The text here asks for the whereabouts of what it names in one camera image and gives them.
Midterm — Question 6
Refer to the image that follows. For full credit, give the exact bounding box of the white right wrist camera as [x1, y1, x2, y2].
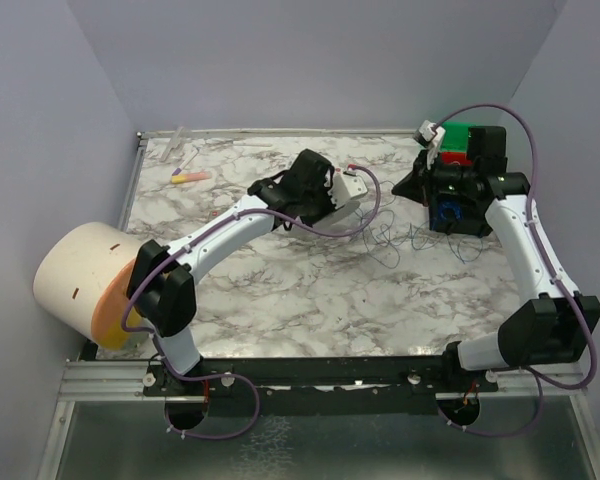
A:
[413, 120, 446, 169]

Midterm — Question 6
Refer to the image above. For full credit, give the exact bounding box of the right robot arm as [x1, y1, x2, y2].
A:
[392, 121, 600, 371]

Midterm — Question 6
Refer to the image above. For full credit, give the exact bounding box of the red storage bin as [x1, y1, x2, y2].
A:
[440, 151, 472, 166]

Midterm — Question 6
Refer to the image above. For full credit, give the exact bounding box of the pink yellow highlighter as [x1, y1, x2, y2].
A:
[171, 172, 211, 184]

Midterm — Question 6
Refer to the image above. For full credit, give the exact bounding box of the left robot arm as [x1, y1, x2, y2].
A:
[121, 149, 337, 375]

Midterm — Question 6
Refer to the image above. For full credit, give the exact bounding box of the black storage bin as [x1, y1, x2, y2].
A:
[429, 197, 493, 238]

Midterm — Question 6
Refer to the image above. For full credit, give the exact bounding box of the thin blue cable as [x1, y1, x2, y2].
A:
[357, 174, 484, 269]

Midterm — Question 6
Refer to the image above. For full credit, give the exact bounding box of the white perforated cable spool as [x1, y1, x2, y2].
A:
[313, 200, 360, 232]

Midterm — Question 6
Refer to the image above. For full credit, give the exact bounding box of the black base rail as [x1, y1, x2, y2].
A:
[143, 354, 498, 417]

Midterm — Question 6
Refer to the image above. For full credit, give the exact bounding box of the beige cylinder with orange disc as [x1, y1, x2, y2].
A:
[33, 222, 141, 350]

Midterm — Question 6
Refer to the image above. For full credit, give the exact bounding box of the blue cable bundle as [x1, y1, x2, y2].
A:
[437, 200, 465, 225]

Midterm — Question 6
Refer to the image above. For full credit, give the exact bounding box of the clear plastic T piece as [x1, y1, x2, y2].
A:
[161, 126, 184, 163]

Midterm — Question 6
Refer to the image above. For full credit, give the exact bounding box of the white purple pen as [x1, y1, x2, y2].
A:
[171, 151, 198, 176]

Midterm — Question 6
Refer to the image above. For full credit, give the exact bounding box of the green storage bin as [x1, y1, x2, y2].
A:
[438, 122, 473, 153]

